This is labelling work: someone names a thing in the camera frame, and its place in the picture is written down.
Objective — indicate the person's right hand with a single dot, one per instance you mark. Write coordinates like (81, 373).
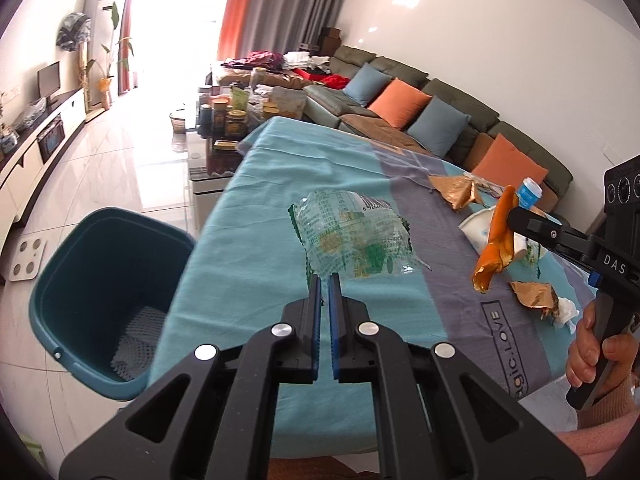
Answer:
(582, 355)

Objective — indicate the white clothes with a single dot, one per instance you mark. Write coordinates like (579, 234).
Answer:
(305, 59)

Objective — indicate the orange cushion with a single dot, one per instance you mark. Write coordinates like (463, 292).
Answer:
(510, 160)
(400, 102)

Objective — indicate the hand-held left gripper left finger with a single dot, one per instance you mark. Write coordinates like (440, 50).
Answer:
(316, 340)

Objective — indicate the blue cushion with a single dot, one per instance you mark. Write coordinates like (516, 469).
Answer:
(367, 85)
(440, 127)

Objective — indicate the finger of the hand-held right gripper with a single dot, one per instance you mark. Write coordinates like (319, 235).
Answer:
(542, 222)
(560, 249)

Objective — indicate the green sofa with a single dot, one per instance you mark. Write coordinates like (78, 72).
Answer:
(450, 89)

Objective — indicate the red cloth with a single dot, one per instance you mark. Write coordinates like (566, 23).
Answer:
(335, 82)

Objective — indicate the white standing air conditioner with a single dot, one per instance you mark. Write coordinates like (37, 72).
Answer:
(102, 5)

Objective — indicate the floor fan with cloth cover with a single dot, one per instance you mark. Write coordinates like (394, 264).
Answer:
(72, 30)

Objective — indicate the group of jars and bottles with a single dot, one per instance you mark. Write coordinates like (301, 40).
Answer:
(235, 115)

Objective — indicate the clear biscuit packet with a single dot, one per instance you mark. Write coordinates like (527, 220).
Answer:
(492, 189)

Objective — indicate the blue cup with white lid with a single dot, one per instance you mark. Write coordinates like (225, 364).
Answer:
(527, 195)

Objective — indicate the tall leafy plant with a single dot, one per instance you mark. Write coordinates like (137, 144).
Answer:
(122, 50)

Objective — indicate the person's right forearm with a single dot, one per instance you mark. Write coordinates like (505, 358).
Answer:
(610, 440)

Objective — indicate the white foam net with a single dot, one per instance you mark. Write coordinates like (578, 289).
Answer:
(140, 345)

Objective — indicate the maroon clothes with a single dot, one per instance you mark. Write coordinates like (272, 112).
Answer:
(255, 60)

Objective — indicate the teal trash bin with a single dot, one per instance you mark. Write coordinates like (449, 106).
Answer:
(90, 260)

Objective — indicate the white tissue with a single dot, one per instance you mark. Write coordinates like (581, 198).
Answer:
(567, 312)

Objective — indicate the glass coffee table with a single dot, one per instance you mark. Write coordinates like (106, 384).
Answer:
(210, 180)

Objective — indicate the black monitor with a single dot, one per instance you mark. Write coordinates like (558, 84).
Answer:
(49, 80)

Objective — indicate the white TV stand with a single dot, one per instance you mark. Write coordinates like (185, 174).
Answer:
(20, 170)

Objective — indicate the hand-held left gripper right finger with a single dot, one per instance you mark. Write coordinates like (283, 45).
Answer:
(334, 340)

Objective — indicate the clear plastic bag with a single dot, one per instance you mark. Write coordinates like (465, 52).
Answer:
(30, 115)

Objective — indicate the white bathroom scale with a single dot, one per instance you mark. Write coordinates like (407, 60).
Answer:
(27, 260)

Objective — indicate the clear green-print plastic wrapper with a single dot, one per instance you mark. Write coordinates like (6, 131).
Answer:
(350, 230)

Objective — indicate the dark stacked boxes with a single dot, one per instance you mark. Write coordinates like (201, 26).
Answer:
(330, 40)

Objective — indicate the long orange-gold foil wrapper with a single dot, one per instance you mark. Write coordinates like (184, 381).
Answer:
(495, 255)

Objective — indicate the teal and grey tablecloth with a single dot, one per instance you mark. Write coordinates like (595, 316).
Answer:
(260, 240)

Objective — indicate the crushed white paper cup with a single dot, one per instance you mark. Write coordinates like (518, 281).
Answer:
(477, 230)

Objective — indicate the grey and orange curtain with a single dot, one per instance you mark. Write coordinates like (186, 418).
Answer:
(130, 25)

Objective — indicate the gold foil wrapper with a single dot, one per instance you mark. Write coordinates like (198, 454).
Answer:
(532, 294)
(457, 192)

